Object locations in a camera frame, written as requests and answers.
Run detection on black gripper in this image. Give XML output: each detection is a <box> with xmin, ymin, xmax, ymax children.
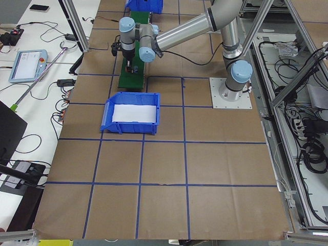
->
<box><xmin>122</xmin><ymin>49</ymin><xmax>135</xmax><ymax>73</ymax></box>

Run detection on red push button switch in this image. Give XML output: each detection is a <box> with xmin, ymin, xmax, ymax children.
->
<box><xmin>131</xmin><ymin>66</ymin><xmax>139</xmax><ymax>74</ymax></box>

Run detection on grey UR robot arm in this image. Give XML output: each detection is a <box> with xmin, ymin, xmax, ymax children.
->
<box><xmin>111</xmin><ymin>1</ymin><xmax>250</xmax><ymax>92</ymax></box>

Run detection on green conveyor belt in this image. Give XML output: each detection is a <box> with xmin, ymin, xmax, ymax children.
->
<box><xmin>118</xmin><ymin>11</ymin><xmax>151</xmax><ymax>90</ymax></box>

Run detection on blue plastic bin near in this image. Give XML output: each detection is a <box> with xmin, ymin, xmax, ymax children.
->
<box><xmin>100</xmin><ymin>92</ymin><xmax>160</xmax><ymax>135</ymax></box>

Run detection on blue plastic bin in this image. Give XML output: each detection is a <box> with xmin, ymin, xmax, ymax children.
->
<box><xmin>125</xmin><ymin>0</ymin><xmax>163</xmax><ymax>14</ymax></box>
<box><xmin>100</xmin><ymin>92</ymin><xmax>160</xmax><ymax>135</ymax></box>

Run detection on blue plastic bin far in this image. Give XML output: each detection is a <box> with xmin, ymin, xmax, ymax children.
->
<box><xmin>125</xmin><ymin>0</ymin><xmax>163</xmax><ymax>14</ymax></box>

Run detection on black power brick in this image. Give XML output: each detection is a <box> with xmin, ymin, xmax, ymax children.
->
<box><xmin>64</xmin><ymin>33</ymin><xmax>76</xmax><ymax>42</ymax></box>

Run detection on black power adapter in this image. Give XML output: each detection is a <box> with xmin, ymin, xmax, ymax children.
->
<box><xmin>56</xmin><ymin>79</ymin><xmax>76</xmax><ymax>87</ymax></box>

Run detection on robot teach pendant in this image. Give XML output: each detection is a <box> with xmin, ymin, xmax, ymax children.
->
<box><xmin>8</xmin><ymin>49</ymin><xmax>48</xmax><ymax>84</ymax></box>

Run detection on black smartphone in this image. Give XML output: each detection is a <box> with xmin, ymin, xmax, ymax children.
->
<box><xmin>29</xmin><ymin>4</ymin><xmax>50</xmax><ymax>12</ymax></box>

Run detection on metal reacher pole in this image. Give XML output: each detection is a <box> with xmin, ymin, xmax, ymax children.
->
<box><xmin>10</xmin><ymin>41</ymin><xmax>76</xmax><ymax>112</ymax></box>

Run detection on black monitor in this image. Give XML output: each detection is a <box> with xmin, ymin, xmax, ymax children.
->
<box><xmin>0</xmin><ymin>101</ymin><xmax>27</xmax><ymax>166</ymax></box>

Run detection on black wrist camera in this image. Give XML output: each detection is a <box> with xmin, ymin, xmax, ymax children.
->
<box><xmin>111</xmin><ymin>42</ymin><xmax>121</xmax><ymax>56</ymax></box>

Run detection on aluminium frame post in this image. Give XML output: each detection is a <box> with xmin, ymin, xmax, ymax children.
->
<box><xmin>58</xmin><ymin>0</ymin><xmax>89</xmax><ymax>53</ymax></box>

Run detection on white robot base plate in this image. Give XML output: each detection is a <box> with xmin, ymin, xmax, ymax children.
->
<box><xmin>209</xmin><ymin>77</ymin><xmax>252</xmax><ymax>110</ymax></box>

